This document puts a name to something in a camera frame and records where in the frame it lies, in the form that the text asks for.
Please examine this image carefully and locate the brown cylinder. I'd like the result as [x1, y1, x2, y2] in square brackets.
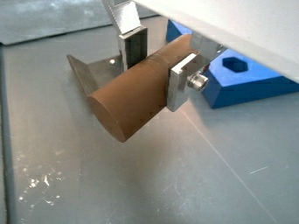
[88, 34, 196, 143]

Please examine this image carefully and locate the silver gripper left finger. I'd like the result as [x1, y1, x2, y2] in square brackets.
[101, 0, 147, 70]

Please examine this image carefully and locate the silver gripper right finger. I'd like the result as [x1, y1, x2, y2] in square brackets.
[167, 31, 227, 111]

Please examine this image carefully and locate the blue foam shape board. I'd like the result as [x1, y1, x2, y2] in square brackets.
[164, 18, 299, 109]

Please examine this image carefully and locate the black curved cradle stand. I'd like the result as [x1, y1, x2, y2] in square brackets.
[67, 55, 124, 96]

